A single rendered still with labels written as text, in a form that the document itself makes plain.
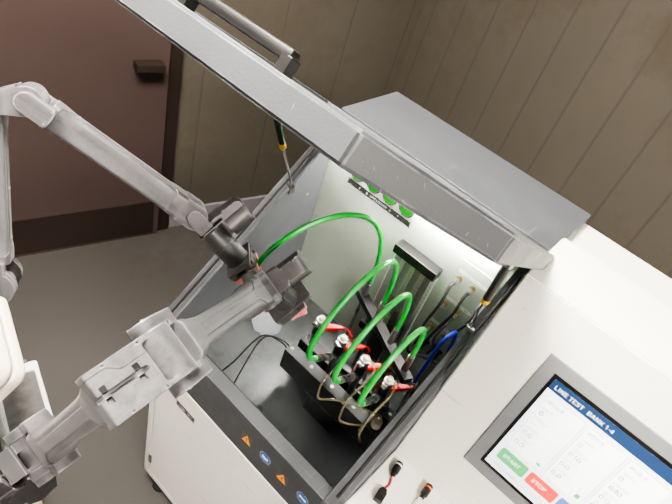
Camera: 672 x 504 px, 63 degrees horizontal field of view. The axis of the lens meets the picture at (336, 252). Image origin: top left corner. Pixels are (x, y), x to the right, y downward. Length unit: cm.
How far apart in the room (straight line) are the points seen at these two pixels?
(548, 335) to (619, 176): 156
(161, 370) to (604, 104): 230
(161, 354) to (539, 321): 77
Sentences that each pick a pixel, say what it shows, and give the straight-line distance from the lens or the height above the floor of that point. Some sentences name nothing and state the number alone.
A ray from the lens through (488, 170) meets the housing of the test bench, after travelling 159.
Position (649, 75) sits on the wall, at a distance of 262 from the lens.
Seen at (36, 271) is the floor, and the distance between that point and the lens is 309.
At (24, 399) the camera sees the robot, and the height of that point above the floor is 104.
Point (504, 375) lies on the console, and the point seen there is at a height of 134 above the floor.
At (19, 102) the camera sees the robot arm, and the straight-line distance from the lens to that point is 117.
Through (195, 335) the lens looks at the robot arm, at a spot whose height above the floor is 157.
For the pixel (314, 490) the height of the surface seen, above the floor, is 95.
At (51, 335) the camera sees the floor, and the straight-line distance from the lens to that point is 281.
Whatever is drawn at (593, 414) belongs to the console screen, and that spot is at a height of 140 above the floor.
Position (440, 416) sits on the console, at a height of 115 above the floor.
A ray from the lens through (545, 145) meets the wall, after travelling 286.
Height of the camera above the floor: 220
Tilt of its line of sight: 40 degrees down
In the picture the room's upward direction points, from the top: 20 degrees clockwise
